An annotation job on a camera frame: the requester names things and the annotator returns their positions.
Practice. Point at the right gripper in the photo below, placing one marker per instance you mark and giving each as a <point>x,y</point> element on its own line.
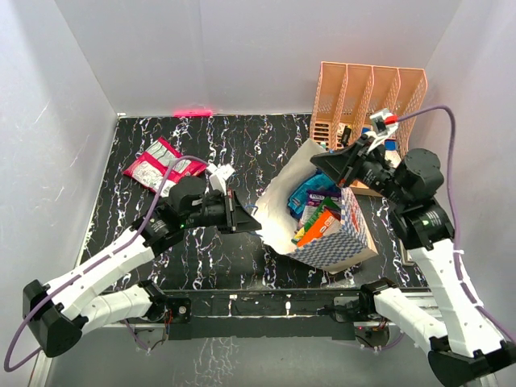
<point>339,160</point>

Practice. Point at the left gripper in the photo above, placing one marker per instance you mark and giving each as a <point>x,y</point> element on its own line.
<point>245,221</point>

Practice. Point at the blue checkered paper bag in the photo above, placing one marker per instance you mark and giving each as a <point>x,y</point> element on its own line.
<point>333,243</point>

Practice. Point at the orange candy pack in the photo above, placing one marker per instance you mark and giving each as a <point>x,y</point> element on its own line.
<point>326,224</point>

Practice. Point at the pink snack bag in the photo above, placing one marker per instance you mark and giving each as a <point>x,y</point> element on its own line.
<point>151,166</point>

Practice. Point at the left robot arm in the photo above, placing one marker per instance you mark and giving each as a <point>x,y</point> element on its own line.
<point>61,311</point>

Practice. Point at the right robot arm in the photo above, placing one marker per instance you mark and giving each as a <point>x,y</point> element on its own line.
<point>463,344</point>

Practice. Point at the blue snack bag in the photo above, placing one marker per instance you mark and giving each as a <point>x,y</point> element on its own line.
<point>298,199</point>

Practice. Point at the black yellow highlighter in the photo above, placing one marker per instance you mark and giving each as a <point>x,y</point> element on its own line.
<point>345,136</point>

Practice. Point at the green candy pack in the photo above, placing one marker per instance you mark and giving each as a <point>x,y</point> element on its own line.
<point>327,204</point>

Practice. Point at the purple candy pack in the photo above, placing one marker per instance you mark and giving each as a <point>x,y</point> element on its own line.
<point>314,199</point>

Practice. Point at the white tube with label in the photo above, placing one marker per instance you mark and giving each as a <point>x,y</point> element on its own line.
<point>393,157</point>

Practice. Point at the orange desk organizer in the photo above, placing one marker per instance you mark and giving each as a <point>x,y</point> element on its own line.
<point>347,94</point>

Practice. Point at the beige stapler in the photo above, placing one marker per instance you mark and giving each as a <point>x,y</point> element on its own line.
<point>406,257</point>

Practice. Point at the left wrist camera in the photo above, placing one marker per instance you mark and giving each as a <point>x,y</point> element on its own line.
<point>218,176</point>

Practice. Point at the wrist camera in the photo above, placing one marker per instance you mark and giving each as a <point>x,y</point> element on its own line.
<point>381,121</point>
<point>218,176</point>

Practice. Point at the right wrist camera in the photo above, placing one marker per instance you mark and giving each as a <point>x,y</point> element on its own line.
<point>381,121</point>

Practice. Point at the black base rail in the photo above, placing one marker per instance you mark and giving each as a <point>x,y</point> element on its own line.
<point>271,313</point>

